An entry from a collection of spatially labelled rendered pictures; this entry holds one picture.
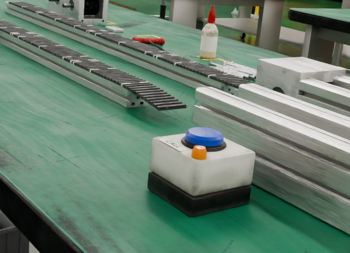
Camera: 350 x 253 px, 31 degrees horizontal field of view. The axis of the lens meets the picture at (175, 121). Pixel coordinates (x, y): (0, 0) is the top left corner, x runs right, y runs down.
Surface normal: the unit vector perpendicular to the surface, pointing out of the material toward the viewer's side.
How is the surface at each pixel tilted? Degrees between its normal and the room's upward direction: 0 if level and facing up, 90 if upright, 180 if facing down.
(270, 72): 90
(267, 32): 90
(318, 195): 90
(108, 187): 0
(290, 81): 90
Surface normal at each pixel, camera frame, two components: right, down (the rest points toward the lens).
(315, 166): -0.80, 0.10
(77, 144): 0.10, -0.95
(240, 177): 0.59, 0.29
